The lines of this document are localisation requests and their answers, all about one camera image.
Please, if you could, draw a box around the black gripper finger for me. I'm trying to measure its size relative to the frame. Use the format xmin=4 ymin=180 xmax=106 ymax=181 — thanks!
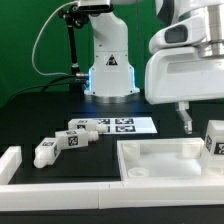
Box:
xmin=175 ymin=102 xmax=192 ymax=134

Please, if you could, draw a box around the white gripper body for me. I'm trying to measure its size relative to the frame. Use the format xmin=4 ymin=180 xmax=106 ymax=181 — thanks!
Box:
xmin=145 ymin=47 xmax=224 ymax=104

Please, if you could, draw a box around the white square tabletop part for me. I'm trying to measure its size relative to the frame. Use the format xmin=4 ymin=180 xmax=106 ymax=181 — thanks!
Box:
xmin=116 ymin=137 xmax=224 ymax=188

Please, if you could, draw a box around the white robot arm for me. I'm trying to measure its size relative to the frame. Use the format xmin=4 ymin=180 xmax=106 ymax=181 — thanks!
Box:
xmin=78 ymin=0 xmax=224 ymax=134

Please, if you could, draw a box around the white fiducial tag sheet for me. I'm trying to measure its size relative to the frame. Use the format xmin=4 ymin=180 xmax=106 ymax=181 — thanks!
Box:
xmin=76 ymin=117 xmax=157 ymax=134

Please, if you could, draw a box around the white fence right segment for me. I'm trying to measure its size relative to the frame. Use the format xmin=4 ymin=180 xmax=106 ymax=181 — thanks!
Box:
xmin=98 ymin=184 xmax=224 ymax=209

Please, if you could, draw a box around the white fence segment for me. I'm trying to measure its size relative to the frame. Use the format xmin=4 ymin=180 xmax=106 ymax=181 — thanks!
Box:
xmin=98 ymin=184 xmax=224 ymax=209
xmin=0 ymin=146 xmax=99 ymax=212

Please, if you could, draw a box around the white fence left segment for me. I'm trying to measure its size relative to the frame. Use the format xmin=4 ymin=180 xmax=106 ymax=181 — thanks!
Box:
xmin=0 ymin=146 xmax=99 ymax=212

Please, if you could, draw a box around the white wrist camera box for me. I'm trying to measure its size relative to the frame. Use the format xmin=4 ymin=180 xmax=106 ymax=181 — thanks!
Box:
xmin=149 ymin=15 xmax=206 ymax=54

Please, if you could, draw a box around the black camera stand pole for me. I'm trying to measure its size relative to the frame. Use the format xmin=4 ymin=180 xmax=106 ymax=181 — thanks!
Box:
xmin=58 ymin=4 xmax=89 ymax=95

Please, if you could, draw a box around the black cable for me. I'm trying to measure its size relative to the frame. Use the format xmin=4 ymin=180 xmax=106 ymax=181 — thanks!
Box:
xmin=6 ymin=75 xmax=90 ymax=104

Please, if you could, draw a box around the grey cable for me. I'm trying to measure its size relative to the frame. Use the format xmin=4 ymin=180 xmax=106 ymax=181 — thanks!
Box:
xmin=31 ymin=0 xmax=81 ymax=78

